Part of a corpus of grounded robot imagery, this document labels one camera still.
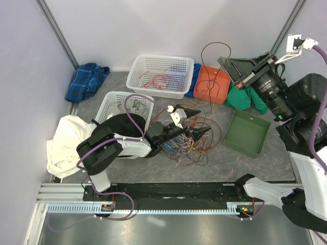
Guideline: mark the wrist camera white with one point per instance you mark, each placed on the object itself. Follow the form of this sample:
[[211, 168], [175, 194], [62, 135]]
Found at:
[[294, 47], [178, 116]]

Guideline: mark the blue plaid cloth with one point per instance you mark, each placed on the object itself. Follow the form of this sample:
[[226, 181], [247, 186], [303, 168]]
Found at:
[[86, 81]]

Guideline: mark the black hat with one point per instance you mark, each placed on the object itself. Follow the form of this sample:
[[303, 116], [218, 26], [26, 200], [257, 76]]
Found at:
[[119, 127]]

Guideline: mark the grey cloth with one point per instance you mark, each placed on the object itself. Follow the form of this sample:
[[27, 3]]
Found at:
[[134, 106]]

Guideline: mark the green plastic tray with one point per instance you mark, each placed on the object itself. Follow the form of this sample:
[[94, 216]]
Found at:
[[246, 133]]

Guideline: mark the left corner aluminium post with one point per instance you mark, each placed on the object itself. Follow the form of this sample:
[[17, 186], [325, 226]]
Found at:
[[57, 31]]

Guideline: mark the white cloth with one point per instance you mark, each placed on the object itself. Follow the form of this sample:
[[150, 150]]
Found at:
[[62, 156]]

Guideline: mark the orange plastic tray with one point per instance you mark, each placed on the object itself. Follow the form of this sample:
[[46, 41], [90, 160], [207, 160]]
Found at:
[[212, 85]]

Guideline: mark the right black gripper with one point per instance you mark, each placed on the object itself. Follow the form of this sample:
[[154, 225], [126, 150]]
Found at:
[[239, 68]]

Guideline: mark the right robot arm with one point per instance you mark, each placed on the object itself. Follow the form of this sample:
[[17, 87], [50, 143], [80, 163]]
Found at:
[[302, 131]]

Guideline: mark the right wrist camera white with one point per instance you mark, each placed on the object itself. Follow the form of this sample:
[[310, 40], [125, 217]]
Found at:
[[294, 47]]

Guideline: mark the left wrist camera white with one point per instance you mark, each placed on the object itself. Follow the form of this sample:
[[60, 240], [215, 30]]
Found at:
[[178, 116]]

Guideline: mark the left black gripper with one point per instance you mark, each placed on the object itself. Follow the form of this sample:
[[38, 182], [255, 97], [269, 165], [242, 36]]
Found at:
[[196, 132]]

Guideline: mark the small white plastic basket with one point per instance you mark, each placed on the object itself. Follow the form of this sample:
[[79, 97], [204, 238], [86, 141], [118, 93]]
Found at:
[[119, 96]]

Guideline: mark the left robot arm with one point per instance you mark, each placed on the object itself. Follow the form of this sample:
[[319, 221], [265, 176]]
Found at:
[[95, 158]]

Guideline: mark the right corner aluminium post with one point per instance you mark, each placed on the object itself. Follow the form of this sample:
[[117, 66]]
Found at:
[[299, 5]]

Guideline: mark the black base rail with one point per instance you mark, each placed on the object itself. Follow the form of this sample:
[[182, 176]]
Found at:
[[171, 195]]

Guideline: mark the green cloth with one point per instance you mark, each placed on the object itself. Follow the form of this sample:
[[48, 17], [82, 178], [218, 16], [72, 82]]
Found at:
[[242, 99]]

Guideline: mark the grey slotted cable duct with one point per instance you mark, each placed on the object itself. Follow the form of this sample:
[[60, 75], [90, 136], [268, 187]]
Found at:
[[230, 209]]

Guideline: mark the corner aluminium post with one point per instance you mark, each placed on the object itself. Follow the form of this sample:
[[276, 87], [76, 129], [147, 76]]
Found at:
[[299, 5], [57, 31]]

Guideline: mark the large white plastic basket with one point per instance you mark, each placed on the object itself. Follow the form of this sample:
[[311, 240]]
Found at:
[[161, 76]]

